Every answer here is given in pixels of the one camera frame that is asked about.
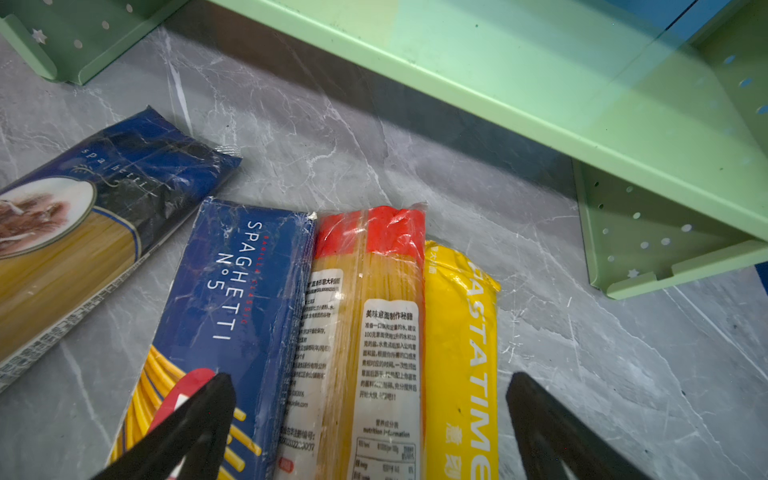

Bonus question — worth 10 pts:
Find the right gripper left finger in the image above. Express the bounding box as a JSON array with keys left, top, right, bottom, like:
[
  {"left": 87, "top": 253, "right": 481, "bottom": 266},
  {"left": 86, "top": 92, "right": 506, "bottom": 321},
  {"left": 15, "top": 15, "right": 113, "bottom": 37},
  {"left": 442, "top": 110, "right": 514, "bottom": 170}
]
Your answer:
[{"left": 95, "top": 373, "right": 236, "bottom": 479}]

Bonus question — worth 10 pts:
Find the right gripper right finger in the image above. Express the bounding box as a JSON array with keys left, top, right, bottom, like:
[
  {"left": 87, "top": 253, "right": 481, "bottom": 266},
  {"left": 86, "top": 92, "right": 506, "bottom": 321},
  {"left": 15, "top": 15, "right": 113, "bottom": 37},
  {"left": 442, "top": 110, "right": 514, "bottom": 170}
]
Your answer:
[{"left": 506, "top": 371, "right": 648, "bottom": 479}]

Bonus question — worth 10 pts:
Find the blue Barilla spaghetti box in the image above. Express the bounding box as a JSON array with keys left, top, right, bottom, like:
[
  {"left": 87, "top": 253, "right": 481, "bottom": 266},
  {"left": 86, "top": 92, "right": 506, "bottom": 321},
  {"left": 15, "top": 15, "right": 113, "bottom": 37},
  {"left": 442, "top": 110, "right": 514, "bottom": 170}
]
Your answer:
[{"left": 110, "top": 197, "right": 317, "bottom": 479}]

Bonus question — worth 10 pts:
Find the yellow pasta bag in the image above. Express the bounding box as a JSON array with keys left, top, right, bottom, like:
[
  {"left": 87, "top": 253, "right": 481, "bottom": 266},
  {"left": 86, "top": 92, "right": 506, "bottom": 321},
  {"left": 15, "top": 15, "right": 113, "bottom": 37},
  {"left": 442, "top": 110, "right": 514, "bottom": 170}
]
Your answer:
[{"left": 425, "top": 241, "right": 501, "bottom": 479}]

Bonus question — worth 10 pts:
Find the green metal two-tier shelf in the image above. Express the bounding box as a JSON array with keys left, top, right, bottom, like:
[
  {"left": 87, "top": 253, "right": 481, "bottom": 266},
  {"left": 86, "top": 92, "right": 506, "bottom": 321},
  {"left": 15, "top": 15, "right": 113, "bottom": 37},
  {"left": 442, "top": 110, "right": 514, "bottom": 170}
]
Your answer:
[{"left": 1, "top": 1, "right": 767, "bottom": 299}]

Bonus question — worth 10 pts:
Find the red-ended clear spaghetti bag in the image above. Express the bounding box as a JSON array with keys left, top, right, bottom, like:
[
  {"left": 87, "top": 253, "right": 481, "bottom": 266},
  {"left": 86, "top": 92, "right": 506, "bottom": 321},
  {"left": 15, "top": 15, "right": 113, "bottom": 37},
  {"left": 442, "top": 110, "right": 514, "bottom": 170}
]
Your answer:
[{"left": 274, "top": 204, "right": 426, "bottom": 479}]

